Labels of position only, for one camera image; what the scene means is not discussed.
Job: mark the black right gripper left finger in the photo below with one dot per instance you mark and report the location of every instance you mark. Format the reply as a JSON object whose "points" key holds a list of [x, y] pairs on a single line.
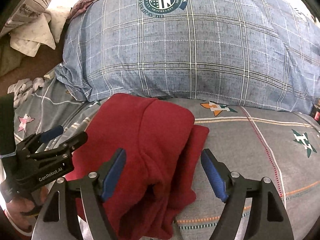
{"points": [[58, 218]]}

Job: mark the left hand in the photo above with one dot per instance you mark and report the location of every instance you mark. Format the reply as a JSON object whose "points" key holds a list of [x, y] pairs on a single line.
{"points": [[15, 212]]}

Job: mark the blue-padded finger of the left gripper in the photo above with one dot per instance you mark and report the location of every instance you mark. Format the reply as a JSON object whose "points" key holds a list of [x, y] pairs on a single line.
{"points": [[44, 137]]}

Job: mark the blue plaid pillow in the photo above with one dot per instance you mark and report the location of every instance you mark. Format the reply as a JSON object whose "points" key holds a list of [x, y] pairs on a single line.
{"points": [[254, 53]]}

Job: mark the dark red patterned cloth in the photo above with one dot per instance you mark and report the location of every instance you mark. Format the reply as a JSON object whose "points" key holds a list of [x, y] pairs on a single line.
{"points": [[79, 8]]}

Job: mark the small red tag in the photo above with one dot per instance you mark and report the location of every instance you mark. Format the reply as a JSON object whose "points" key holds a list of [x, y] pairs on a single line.
{"points": [[315, 113]]}

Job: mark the white striped cloth pile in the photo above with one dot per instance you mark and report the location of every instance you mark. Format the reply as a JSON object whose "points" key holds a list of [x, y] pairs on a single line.
{"points": [[33, 24]]}

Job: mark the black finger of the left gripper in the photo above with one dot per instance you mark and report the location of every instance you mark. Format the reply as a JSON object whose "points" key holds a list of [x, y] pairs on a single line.
{"points": [[67, 147]]}

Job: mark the red knit garment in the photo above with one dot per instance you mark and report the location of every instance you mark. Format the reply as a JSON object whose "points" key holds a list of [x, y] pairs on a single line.
{"points": [[163, 146]]}

